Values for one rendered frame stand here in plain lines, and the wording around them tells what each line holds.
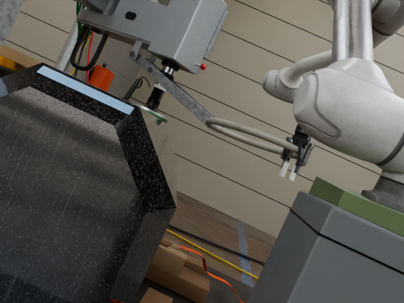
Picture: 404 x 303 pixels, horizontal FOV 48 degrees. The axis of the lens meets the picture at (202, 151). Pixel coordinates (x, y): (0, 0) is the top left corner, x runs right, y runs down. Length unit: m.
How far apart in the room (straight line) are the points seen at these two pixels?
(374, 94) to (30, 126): 0.95
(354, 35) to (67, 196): 0.90
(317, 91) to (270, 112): 5.89
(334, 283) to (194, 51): 1.73
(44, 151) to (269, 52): 5.83
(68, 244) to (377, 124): 0.91
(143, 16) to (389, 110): 1.80
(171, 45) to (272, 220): 4.86
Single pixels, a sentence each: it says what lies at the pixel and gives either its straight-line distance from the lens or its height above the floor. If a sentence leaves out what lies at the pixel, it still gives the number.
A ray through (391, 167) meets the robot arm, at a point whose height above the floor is 0.92.
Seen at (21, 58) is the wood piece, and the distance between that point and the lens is 2.27.
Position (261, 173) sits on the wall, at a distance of 6.80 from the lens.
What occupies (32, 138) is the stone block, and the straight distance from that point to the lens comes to 1.41.
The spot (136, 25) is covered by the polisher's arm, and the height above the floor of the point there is 1.24.
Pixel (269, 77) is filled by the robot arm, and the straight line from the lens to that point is 1.87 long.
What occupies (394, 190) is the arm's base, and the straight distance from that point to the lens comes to 1.04.
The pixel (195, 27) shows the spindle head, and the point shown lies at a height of 1.32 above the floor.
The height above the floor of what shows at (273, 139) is 0.94.
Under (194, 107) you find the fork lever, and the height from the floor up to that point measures 0.95.
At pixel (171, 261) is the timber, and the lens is 2.50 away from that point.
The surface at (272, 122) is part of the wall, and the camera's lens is 6.83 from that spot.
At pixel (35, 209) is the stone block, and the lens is 1.42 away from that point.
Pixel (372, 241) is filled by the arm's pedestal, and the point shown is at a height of 0.77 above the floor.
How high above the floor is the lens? 0.80
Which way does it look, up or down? 1 degrees down
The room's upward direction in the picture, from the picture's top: 25 degrees clockwise
